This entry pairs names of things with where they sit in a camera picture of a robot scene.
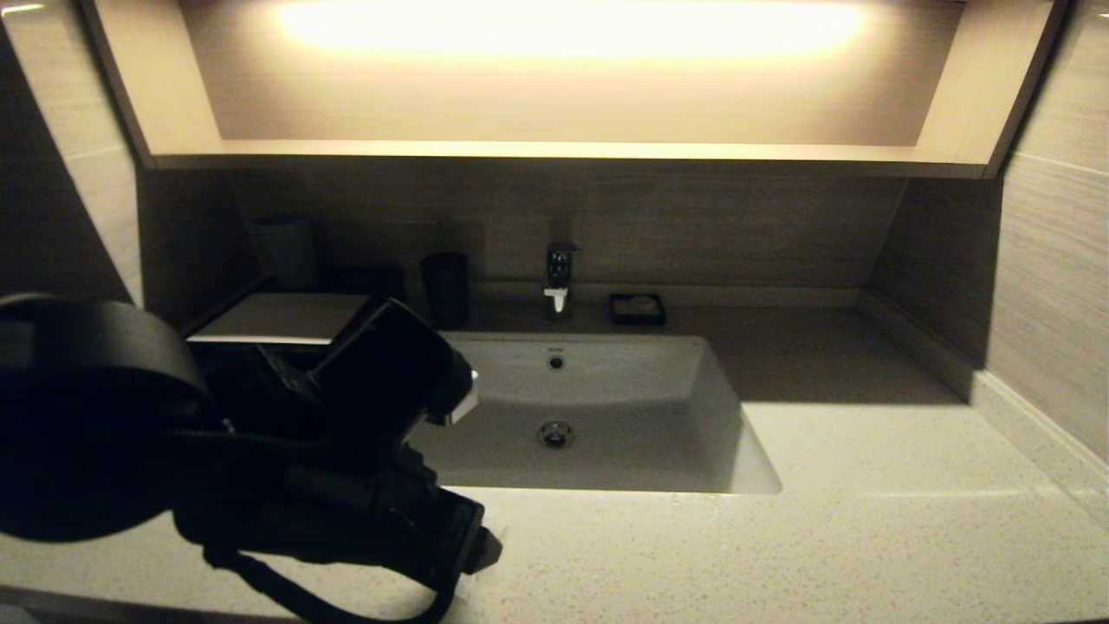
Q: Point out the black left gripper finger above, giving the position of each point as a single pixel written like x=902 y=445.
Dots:
x=487 y=550

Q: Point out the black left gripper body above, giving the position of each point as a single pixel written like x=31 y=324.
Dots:
x=398 y=529

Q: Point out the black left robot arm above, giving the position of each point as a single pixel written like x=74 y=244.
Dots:
x=87 y=416

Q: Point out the black amenity drawer box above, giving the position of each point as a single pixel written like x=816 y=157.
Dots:
x=286 y=316

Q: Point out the chrome sink drain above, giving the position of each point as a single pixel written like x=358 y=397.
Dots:
x=556 y=435

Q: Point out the white sink basin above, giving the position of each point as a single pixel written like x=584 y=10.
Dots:
x=624 y=390

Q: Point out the black cup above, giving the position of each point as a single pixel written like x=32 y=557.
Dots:
x=445 y=290

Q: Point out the black soap dish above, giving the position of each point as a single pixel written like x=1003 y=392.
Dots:
x=637 y=321

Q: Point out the chrome faucet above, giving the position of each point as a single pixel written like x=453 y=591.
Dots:
x=560 y=269

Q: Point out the grey cup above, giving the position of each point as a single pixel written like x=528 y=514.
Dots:
x=286 y=251

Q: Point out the warm light strip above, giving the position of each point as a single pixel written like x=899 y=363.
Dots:
x=563 y=30

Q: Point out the wooden wall shelf niche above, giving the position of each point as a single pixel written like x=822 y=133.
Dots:
x=156 y=87

